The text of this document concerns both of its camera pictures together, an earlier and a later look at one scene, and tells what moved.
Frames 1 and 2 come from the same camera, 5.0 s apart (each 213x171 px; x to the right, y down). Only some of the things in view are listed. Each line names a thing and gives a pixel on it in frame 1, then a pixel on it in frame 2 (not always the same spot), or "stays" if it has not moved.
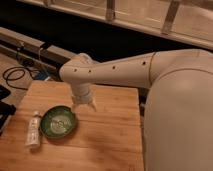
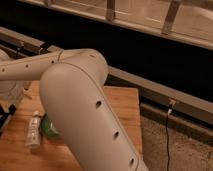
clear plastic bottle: [33, 133] stays
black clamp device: [6, 109] stays
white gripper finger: [93, 105] to [27, 94]
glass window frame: [186, 21] stays
